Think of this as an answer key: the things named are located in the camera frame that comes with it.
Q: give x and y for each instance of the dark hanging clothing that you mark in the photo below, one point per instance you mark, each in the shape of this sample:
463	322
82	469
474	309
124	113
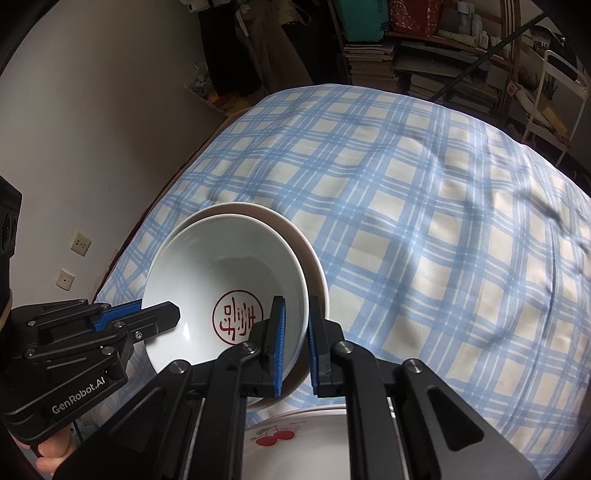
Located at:
231	46

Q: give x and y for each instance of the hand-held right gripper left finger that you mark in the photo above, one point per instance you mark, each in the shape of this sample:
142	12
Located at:
278	346

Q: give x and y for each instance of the person's left hand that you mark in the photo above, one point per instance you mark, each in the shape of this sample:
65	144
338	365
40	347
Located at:
53	457

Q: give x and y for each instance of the white metal rack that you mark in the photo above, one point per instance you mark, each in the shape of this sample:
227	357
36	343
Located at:
561	74

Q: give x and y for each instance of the large white cherry plate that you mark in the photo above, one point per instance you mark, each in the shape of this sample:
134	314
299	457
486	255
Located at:
295	452

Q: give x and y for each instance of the white ceramic bowl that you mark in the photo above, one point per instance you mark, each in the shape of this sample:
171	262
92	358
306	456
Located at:
221	277

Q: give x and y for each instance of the stack of flat books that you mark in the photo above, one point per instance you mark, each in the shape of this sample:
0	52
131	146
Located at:
452	78

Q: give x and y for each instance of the teal bag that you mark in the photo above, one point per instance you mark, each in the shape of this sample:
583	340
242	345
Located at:
360	21

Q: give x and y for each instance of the white wall outlet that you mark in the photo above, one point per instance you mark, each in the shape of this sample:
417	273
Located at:
80	243
64	278

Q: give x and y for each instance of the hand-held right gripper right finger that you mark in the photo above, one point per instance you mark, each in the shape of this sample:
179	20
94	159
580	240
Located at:
315	346

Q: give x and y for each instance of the cream ceramic bowl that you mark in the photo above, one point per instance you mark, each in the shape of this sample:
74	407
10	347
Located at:
316	272

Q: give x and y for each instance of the blue plaid tablecloth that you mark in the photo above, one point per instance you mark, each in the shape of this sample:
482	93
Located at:
438	240

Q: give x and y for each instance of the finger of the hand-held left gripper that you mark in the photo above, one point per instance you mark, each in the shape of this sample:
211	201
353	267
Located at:
157	318
120	314

